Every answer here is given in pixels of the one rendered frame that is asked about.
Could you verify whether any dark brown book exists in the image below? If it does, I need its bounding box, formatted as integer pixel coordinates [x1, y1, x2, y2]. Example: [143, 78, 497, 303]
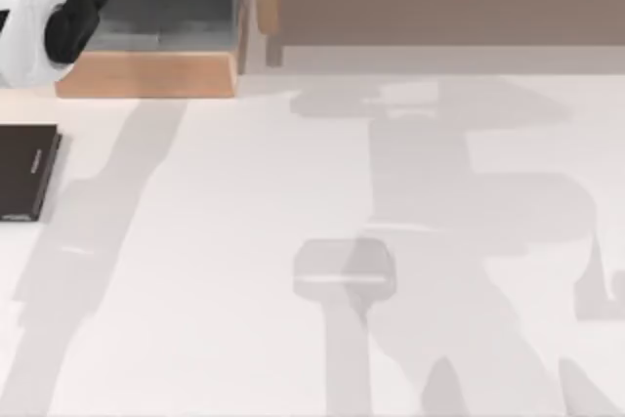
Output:
[0, 123, 63, 224]

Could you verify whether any wooden cupboard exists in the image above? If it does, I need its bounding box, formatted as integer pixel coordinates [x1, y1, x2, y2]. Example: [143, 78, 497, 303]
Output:
[249, 0, 625, 68]

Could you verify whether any pale wooden drawer front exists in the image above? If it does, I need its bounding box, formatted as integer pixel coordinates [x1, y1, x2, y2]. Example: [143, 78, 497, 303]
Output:
[54, 51, 236, 100]

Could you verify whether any drawer with grey inside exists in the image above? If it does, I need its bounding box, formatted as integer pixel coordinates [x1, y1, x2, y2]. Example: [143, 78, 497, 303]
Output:
[77, 0, 251, 77]

